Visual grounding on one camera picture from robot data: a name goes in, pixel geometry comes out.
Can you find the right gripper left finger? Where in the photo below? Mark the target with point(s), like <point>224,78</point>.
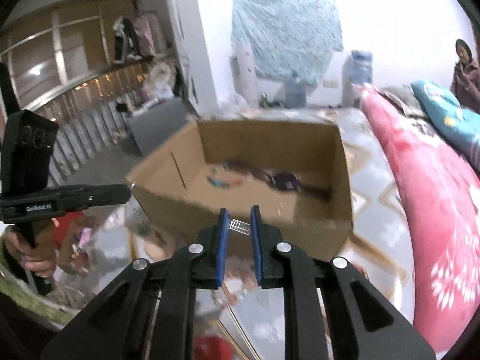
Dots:
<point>147,311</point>

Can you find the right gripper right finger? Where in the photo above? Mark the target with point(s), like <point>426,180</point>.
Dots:
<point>331,310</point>

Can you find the small silver hair clip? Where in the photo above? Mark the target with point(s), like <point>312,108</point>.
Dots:
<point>239,226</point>

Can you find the person left hand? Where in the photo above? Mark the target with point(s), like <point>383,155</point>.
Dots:
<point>40,260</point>

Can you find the metal stair railing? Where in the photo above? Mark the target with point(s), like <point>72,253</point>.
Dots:
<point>101,111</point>

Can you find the fruit pattern bed sheet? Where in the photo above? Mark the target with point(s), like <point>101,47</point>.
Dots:
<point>277,192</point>

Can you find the grey board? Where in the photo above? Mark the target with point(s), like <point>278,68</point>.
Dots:
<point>150,129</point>

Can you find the hanging clothes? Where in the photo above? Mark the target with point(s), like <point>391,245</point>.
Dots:
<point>139,38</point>

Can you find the pink floral quilt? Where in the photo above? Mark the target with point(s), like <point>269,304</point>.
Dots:
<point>439,192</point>

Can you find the brown cardboard box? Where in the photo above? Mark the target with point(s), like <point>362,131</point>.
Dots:
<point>182,186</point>

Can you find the teal pillow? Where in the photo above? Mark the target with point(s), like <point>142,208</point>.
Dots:
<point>458,125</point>

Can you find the blue water jug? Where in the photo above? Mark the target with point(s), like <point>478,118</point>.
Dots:
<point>357,71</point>

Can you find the woman in purple coat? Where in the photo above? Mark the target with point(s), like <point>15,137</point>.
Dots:
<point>465,82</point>

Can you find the teal patterned hanging cloth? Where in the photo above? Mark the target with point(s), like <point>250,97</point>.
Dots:
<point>289,38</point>

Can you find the dark strap watch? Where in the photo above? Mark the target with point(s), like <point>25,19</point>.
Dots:
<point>279,180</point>

